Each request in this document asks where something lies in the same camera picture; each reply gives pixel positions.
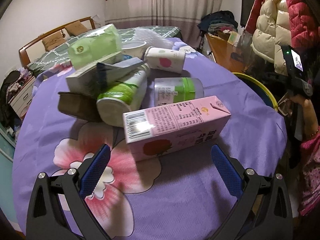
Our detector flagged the white cup pink dot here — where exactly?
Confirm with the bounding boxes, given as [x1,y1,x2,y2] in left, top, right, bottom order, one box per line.
[144,47,185,74]

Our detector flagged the pink milk carton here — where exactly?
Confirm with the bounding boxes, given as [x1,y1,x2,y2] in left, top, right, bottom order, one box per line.
[123,95,231,161]

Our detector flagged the clear jar green label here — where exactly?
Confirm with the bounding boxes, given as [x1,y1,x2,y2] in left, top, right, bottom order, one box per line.
[154,77,204,106]

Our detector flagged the green tea carton box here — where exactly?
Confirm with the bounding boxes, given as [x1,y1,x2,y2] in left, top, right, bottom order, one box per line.
[66,52,145,98]

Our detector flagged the green white paper cup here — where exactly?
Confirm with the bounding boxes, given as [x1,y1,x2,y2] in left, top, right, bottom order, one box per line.
[96,63,150,127]

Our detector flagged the white paper bowl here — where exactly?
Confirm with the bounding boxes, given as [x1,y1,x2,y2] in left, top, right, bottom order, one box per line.
[121,41,147,59]

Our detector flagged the green plastic tissue pack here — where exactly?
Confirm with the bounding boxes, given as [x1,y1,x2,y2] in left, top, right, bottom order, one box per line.
[68,24,121,70]

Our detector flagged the person's right hand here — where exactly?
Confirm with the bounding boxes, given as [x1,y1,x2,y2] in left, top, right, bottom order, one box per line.
[290,95,319,139]

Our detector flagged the red quilted jacket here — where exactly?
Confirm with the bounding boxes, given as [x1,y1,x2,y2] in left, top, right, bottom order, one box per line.
[245,0,319,51]

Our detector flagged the cream puffer jacket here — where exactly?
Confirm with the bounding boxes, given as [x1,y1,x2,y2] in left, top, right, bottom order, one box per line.
[251,0,291,75]

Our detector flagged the wooden desk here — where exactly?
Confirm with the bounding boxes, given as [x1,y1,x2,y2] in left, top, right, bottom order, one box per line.
[204,34,245,73]

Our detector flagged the purple floral table cloth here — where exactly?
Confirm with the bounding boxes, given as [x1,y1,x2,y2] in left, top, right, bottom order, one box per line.
[12,53,287,239]

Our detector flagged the black television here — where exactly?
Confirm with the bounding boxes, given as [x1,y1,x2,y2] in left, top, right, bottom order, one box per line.
[240,0,255,28]

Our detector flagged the pile of dark clothes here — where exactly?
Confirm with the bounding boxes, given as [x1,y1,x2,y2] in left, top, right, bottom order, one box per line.
[197,10,238,31]

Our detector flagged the white bedside cabinet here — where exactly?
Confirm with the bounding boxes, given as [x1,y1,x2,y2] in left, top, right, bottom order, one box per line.
[9,76,36,119]

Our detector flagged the black clothes on cabinet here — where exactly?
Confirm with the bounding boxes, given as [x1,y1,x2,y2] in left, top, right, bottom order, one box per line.
[0,70,21,129]

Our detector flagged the pink striped curtain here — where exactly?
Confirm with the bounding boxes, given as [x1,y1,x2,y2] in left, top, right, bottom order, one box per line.
[105,0,222,47]

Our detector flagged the left brown pillow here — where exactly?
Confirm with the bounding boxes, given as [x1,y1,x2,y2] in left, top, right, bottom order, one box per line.
[42,32,66,51]

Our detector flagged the brown pillow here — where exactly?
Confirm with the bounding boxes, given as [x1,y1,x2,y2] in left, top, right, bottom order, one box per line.
[65,21,88,36]
[42,32,66,51]

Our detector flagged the wooden bed green quilt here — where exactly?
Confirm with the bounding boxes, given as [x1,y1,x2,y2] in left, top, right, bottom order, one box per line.
[18,17,182,77]

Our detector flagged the right brown pillow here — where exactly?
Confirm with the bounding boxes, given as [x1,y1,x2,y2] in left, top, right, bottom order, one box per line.
[65,21,88,36]

